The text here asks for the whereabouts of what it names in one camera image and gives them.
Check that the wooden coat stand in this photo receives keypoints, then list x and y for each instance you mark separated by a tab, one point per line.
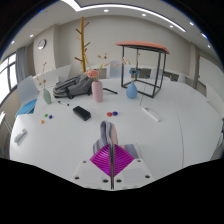
82	46

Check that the thin black pen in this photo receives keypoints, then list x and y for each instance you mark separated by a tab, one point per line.
110	90

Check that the white chair with blue seat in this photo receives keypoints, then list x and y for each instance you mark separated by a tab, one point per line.
26	91

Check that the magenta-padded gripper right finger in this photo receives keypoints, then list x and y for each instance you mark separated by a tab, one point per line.
124	163

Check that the grey curtain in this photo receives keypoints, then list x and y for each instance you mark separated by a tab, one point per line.
22	63

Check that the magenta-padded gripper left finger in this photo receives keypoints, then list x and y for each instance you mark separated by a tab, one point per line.
100	163

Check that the blue vase with flowers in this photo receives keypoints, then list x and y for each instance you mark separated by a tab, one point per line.
132	91

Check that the striped blue pink towel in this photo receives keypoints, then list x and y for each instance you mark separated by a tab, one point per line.
108	133

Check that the black-framed orange-topped side table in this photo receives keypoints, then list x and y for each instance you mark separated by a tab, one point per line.
143	45

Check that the round ceiling spotlights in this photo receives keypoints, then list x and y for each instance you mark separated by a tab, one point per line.
106	10

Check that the green vase with dried flowers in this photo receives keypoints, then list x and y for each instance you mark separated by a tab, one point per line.
47	96

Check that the black marker pen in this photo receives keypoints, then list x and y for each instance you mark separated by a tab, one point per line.
63	103

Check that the window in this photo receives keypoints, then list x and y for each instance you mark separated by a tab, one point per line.
7	75

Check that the round wall clock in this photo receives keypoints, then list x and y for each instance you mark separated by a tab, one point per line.
42	44

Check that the black rectangular box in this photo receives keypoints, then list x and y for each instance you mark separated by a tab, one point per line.
81	113

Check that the red round magnet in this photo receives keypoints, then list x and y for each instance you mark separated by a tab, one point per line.
109	114

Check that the orange round magnet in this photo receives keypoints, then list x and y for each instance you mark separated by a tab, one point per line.
42	122

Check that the grey backpack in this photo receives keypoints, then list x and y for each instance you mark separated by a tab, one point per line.
73	86

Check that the long ceiling light strip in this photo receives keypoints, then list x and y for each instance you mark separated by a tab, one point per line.
133	9

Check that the pink vase with flowers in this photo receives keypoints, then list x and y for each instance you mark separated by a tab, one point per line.
97	91

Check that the blue round magnet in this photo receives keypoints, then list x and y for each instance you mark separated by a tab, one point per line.
50	116
115	113

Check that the plain white remote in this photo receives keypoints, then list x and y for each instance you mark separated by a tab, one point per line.
151	114

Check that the white remote with buttons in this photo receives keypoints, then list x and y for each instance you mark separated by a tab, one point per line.
20	135

